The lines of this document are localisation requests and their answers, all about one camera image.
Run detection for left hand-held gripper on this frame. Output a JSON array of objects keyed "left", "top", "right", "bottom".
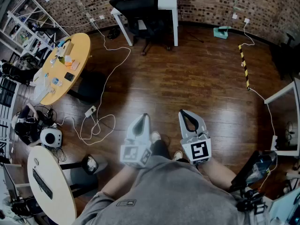
[{"left": 120, "top": 113, "right": 153, "bottom": 169}]

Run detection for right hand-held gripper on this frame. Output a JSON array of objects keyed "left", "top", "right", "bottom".
[{"left": 178, "top": 109, "right": 213, "bottom": 166}]

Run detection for black office chair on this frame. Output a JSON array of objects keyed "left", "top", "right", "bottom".
[{"left": 109, "top": 0, "right": 173, "bottom": 56}]

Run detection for person's right forearm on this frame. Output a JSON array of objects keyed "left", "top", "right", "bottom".
[{"left": 201, "top": 157, "right": 235, "bottom": 192}]

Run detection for person's left forearm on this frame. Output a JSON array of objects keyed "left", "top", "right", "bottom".
[{"left": 101, "top": 164, "right": 138, "bottom": 197}]

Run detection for dark side chair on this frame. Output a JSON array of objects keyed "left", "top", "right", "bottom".
[{"left": 0, "top": 59, "right": 36, "bottom": 84}]

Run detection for person's left shoe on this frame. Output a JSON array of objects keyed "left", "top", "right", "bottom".
[{"left": 150, "top": 131, "right": 162, "bottom": 144}]

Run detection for person's shoe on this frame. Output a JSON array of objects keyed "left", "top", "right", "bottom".
[
  {"left": 150, "top": 131, "right": 162, "bottom": 144},
  {"left": 172, "top": 150, "right": 184, "bottom": 162}
]

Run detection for person's black trousers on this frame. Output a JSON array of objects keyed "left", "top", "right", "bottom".
[{"left": 149, "top": 139, "right": 189, "bottom": 164}]

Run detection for person's right shoe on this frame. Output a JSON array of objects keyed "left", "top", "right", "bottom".
[{"left": 172, "top": 150, "right": 184, "bottom": 162}]

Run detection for black bin with white paper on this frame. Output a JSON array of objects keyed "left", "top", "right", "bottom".
[{"left": 81, "top": 154, "right": 99, "bottom": 176}]

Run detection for person's grey t-shirt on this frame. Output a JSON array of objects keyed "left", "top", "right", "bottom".
[{"left": 72, "top": 155, "right": 270, "bottom": 225}]

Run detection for black flat panel device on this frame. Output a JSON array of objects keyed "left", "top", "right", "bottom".
[{"left": 230, "top": 150, "right": 278, "bottom": 192}]

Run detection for yellow black striped floor strip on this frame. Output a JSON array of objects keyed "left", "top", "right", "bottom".
[{"left": 238, "top": 44, "right": 251, "bottom": 91}]

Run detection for black smartphone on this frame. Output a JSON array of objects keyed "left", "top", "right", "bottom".
[{"left": 63, "top": 72, "right": 76, "bottom": 83}]

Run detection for white round speaker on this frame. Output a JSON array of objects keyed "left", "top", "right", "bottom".
[{"left": 39, "top": 127, "right": 64, "bottom": 148}]

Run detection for white side desk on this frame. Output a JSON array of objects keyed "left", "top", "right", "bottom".
[{"left": 264, "top": 77, "right": 300, "bottom": 158}]

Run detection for orange box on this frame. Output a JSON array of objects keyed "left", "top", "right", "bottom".
[{"left": 64, "top": 55, "right": 75, "bottom": 68}]

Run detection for teal dustpan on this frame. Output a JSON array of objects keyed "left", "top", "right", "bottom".
[{"left": 213, "top": 0, "right": 242, "bottom": 40}]

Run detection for round wooden table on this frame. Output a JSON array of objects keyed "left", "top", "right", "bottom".
[{"left": 38, "top": 32, "right": 107, "bottom": 106}]

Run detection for pale round table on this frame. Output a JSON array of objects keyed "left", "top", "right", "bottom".
[{"left": 26, "top": 145, "right": 109, "bottom": 225}]

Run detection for large white box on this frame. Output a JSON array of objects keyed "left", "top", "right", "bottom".
[{"left": 33, "top": 77, "right": 51, "bottom": 101}]

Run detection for wooden box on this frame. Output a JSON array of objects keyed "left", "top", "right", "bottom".
[{"left": 61, "top": 42, "right": 75, "bottom": 56}]

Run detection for black keyboard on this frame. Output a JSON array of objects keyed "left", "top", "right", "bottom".
[{"left": 32, "top": 168, "right": 53, "bottom": 200}]

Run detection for beige box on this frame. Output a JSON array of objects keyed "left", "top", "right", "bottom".
[{"left": 29, "top": 69, "right": 44, "bottom": 87}]

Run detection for white slatted rack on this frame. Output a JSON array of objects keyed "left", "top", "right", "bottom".
[{"left": 0, "top": 75, "right": 21, "bottom": 159}]

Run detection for grey monitor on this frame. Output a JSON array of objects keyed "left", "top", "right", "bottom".
[{"left": 2, "top": 163, "right": 19, "bottom": 200}]

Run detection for white shelf unit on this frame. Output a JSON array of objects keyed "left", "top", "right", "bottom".
[{"left": 0, "top": 0, "right": 71, "bottom": 68}]

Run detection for long white floor cable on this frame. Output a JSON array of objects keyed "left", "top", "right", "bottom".
[{"left": 55, "top": 20, "right": 132, "bottom": 146}]

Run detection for thin white wall cable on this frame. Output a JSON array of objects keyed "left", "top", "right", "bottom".
[{"left": 243, "top": 22, "right": 278, "bottom": 138}]

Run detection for black lamp cord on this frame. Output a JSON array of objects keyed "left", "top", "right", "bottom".
[{"left": 184, "top": 30, "right": 205, "bottom": 44}]

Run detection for black strap harness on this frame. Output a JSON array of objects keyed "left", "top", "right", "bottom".
[{"left": 235, "top": 187, "right": 268, "bottom": 216}]

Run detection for black cable bundle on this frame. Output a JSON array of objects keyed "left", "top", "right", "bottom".
[{"left": 107, "top": 27, "right": 121, "bottom": 40}]

